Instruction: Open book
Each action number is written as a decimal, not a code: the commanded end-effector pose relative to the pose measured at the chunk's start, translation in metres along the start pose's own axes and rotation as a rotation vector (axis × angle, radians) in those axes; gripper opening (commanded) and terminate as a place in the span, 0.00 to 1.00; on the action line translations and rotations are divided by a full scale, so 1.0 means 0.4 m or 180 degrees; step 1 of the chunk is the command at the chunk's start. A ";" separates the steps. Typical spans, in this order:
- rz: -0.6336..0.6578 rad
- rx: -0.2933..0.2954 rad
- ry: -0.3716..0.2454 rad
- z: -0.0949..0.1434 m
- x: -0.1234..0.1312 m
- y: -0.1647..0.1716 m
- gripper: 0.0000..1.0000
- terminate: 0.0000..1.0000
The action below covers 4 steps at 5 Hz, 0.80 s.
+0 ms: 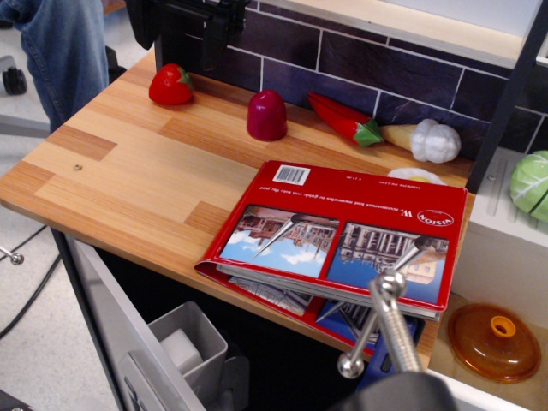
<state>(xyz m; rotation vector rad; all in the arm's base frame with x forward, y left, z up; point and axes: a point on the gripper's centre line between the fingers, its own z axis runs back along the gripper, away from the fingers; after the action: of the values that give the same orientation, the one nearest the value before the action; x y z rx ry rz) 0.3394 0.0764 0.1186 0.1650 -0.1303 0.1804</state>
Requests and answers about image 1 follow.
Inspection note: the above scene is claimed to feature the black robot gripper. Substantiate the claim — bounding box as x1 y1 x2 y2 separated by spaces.
125 0 249 71

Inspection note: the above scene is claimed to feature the red hardcover book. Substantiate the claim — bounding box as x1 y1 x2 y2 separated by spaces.
196 161 468 343

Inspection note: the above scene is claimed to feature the red toy strawberry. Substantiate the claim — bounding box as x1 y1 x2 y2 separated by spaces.
149 63 194 105

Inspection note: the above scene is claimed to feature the dark red toy dome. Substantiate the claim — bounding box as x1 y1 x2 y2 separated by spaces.
247 89 288 142

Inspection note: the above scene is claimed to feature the person leg in jeans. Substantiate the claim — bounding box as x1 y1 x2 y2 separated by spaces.
1 0 110 132

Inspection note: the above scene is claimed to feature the red toy chili pepper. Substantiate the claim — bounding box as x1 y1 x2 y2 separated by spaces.
307 92 384 147

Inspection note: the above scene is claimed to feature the black chair caster wheel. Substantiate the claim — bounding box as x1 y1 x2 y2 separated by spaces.
2 67 27 96

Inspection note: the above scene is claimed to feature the toy ice cream cone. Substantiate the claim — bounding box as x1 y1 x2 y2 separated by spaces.
380 119 462 164

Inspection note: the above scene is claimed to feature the toy fried egg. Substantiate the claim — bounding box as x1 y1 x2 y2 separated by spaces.
388 168 445 185

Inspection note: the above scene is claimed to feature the small metal knob rod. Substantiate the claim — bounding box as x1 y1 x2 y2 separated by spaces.
0 247 25 265

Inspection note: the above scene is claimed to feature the white block in bin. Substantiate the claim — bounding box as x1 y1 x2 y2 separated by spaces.
160 329 203 374

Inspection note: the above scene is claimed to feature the green toy cabbage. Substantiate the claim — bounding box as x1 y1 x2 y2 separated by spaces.
510 150 547 223

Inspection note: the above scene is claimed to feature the grey plastic bin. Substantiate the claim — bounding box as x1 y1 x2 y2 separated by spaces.
149 301 228 405

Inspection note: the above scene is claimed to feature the grey cabinet door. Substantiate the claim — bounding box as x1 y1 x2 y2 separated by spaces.
59 235 205 410

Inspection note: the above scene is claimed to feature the blue clamp body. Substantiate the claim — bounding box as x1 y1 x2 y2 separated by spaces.
356 316 425 391

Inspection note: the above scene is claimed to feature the orange pot lid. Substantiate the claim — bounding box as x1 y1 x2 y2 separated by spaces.
448 304 541 384

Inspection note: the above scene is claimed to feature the black floor cable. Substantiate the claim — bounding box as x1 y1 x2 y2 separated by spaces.
0 223 63 339

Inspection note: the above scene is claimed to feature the metal clamp screw handle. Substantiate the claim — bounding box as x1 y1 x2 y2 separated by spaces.
336 270 424 380

